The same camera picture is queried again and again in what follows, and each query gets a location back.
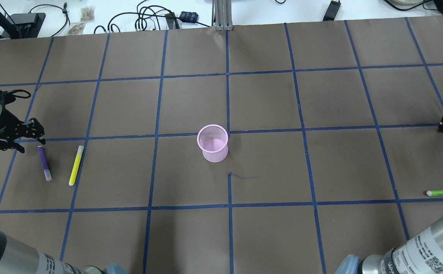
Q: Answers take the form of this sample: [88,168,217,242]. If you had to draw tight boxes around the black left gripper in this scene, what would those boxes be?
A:
[0,105,46,154]

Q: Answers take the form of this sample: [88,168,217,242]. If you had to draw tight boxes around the purple marker pen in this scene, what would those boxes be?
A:
[37,146,52,182]

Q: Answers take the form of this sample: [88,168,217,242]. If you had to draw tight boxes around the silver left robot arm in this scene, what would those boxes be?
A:
[0,91,125,274]

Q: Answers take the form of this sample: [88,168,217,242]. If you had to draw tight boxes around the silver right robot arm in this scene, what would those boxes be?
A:
[336,123,443,274]

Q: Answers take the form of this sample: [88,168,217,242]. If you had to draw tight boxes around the pink mesh cup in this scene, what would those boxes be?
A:
[196,124,229,163]

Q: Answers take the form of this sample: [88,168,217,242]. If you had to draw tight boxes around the yellow highlighter pen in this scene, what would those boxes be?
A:
[68,145,84,186]

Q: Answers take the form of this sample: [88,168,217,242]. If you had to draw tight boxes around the small plastic bag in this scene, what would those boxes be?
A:
[80,6,95,22]
[67,22,86,36]

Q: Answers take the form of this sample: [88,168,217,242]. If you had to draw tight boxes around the black power adapter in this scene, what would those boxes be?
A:
[322,0,341,21]

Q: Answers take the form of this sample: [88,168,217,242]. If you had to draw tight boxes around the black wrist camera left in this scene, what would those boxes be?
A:
[0,89,32,108]

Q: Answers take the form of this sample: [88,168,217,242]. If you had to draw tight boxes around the black camera stand base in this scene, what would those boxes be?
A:
[7,13,46,38]

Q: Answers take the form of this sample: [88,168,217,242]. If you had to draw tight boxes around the aluminium frame post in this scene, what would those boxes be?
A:
[212,0,233,31]

